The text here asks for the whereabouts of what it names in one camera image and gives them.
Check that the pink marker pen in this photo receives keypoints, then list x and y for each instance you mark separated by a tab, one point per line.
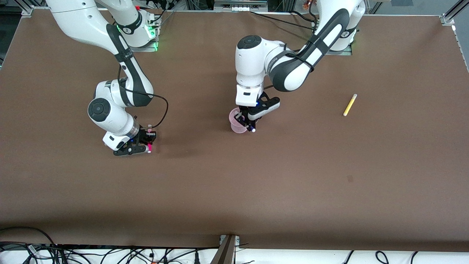
149	148

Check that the metal rail with white labels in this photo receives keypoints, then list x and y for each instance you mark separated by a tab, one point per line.
240	6

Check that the orange clutter object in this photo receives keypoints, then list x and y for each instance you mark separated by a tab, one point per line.
309	4

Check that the metal table support beam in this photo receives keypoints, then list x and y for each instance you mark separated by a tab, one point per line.
225	253

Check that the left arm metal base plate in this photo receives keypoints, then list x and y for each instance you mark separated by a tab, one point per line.
342	53

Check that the aluminium frame corner bracket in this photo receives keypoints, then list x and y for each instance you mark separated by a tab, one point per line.
447	19

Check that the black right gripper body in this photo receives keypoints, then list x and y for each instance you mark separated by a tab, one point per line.
144	136

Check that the aluminium table edge rail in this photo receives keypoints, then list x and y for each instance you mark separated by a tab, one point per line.
461	47

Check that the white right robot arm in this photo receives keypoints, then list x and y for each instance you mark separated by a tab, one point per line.
73	22

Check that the yellow marker pen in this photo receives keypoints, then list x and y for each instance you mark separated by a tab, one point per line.
350	105

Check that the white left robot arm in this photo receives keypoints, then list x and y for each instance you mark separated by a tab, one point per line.
253	62

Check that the blue marker pen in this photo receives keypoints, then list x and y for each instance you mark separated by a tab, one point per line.
253	129

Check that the pink pen holder cup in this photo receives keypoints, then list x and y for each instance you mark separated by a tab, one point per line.
236	127

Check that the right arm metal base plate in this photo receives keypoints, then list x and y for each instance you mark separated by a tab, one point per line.
146	48

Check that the black equipment box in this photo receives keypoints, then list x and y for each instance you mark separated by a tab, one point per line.
280	5

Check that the aluminium frame corner profile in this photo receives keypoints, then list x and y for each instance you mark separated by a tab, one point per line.
27	11

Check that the black power plug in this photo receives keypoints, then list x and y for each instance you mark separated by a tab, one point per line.
196	258

